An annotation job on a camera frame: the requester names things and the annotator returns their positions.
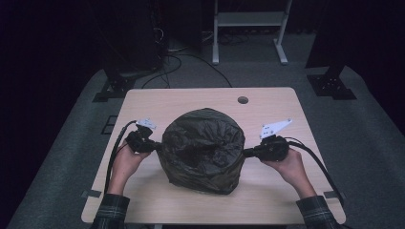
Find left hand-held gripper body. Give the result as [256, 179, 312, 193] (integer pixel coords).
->
[125, 117, 158, 154]

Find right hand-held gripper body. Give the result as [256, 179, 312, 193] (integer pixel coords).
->
[254, 117, 293, 162]

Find black plastic garbage bag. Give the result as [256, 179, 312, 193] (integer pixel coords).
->
[156, 107, 247, 196]

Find person's right hand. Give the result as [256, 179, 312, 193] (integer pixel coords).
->
[262, 149, 309, 189]

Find person's left hand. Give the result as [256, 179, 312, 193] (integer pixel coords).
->
[111, 142, 153, 186]

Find black stand base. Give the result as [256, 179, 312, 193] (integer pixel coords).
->
[92, 63, 137, 103]
[306, 62, 357, 101]

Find grey tape strip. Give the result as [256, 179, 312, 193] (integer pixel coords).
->
[80, 189, 103, 199]
[323, 190, 347, 200]

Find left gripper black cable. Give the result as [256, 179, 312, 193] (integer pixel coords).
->
[103, 119, 139, 196]

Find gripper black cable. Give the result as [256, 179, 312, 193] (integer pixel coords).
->
[103, 119, 139, 196]
[284, 135, 346, 206]

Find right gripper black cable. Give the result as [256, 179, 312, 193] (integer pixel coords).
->
[284, 135, 346, 206]

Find black floor cable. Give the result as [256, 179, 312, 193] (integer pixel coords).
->
[141, 52, 233, 90]

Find coiled black cables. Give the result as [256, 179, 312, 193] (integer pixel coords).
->
[219, 32, 250, 46]

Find white metal stand frame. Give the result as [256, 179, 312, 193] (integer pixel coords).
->
[211, 0, 293, 66]

